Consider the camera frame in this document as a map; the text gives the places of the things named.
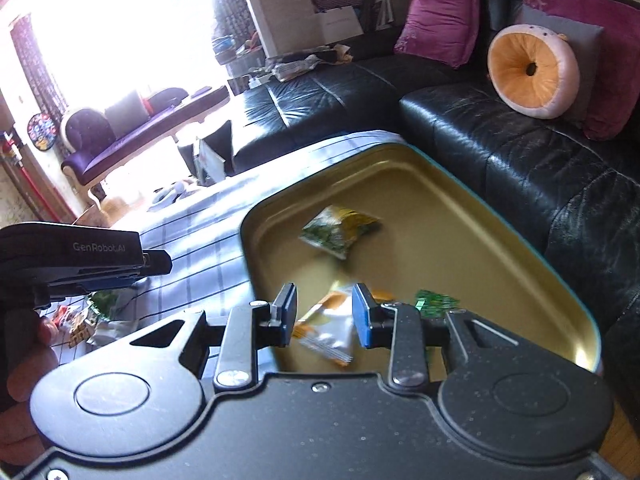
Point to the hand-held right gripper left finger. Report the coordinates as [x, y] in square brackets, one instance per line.
[287, 310]

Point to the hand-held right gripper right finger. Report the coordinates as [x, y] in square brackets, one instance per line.
[362, 315]

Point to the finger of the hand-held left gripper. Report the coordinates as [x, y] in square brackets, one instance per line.
[157, 262]

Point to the orange and white snack packet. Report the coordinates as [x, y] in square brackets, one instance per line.
[327, 332]

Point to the silver snack packet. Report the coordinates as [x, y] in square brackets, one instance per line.
[112, 334]

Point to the green and yellow snack packet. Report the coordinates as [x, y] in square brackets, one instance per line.
[340, 230]

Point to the gold metal tin tray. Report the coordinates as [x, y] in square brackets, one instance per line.
[450, 240]

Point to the person's left hand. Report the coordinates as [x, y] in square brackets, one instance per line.
[30, 375]

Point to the blue checked tablecloth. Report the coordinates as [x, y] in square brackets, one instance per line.
[200, 260]

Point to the white slippers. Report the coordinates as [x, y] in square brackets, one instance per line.
[170, 192]

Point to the white box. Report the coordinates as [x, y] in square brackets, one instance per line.
[210, 160]

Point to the purple chaise longue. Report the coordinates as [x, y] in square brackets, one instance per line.
[125, 145]

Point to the round colourful dartboard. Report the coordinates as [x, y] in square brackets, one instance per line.
[42, 131]

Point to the grey cushion on chaise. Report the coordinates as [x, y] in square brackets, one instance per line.
[122, 115]

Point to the dark patterned curtain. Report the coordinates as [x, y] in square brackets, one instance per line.
[240, 15]
[37, 70]

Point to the black leather corner sofa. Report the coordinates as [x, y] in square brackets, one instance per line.
[500, 150]

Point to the blue storage basket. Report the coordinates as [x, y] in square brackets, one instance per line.
[223, 44]

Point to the folded plaid cloth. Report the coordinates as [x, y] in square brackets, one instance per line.
[295, 69]

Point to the crumpled tan paper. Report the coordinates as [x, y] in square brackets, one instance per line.
[342, 52]

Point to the white paper bag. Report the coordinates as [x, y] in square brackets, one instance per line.
[340, 25]

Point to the round orange donut cushion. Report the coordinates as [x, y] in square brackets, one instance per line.
[520, 70]

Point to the plain magenta cushion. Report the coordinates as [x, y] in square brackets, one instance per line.
[435, 15]

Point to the magenta cushion with embroidery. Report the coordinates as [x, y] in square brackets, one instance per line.
[615, 60]

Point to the grey square cushion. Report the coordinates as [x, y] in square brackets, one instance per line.
[590, 35]

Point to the white picture frame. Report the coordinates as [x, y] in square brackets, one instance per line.
[384, 7]

